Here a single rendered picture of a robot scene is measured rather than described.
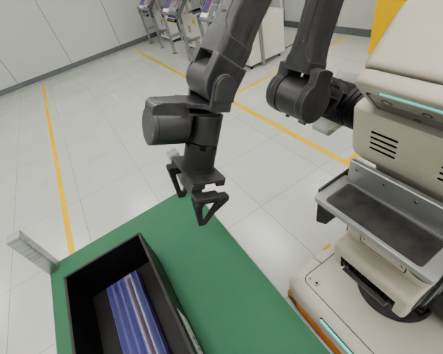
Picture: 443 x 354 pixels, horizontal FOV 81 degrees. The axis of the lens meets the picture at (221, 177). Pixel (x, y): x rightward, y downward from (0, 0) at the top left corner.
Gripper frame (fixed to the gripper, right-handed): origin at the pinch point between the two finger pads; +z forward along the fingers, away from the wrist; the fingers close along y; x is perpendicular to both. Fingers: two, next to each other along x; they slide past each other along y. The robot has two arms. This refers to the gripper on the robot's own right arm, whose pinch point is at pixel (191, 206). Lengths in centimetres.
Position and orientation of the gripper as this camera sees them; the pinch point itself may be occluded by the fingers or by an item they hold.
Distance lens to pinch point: 52.6
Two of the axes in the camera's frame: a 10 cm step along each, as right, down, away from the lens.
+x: 8.4, -1.2, 5.3
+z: -1.8, 8.6, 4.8
